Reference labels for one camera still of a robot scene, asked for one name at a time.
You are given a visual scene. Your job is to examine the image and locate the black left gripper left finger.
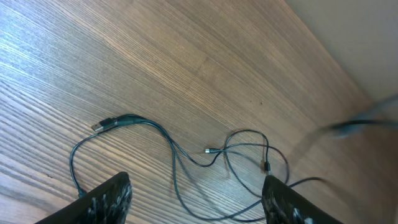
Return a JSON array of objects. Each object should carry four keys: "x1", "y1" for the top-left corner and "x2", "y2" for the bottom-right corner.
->
[{"x1": 37, "y1": 172, "x2": 132, "y2": 224}]

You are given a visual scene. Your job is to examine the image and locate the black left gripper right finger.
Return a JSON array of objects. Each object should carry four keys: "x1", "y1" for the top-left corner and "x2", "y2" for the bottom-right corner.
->
[{"x1": 261, "y1": 175, "x2": 341, "y2": 224}]

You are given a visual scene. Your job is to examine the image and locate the black USB cable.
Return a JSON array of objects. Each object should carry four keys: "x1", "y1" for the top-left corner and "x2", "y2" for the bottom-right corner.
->
[{"x1": 68, "y1": 113, "x2": 324, "y2": 223}]

